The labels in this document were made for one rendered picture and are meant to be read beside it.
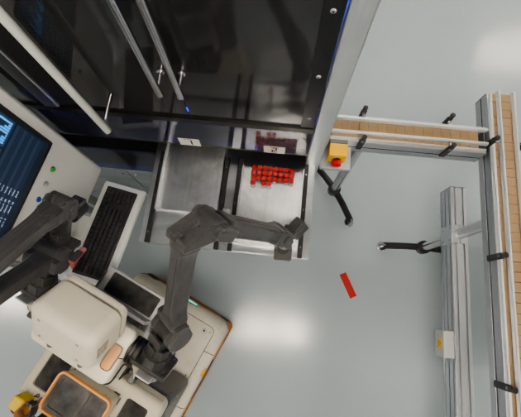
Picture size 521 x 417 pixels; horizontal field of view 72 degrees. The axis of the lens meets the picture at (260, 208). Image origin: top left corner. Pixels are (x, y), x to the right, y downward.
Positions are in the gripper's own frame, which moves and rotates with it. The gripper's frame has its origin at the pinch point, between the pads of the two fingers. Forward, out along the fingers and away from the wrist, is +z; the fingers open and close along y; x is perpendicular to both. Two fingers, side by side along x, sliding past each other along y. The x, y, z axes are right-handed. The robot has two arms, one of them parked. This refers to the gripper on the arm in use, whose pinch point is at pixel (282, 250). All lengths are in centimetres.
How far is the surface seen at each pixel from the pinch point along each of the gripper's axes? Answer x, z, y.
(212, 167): 32.9, 1.7, 33.2
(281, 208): 1.8, 2.0, 18.0
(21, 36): 65, -76, 31
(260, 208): 10.8, 2.0, 17.1
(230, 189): 24.3, 2.1, 24.3
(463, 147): -72, -3, 50
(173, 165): 50, 2, 33
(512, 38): -162, 89, 193
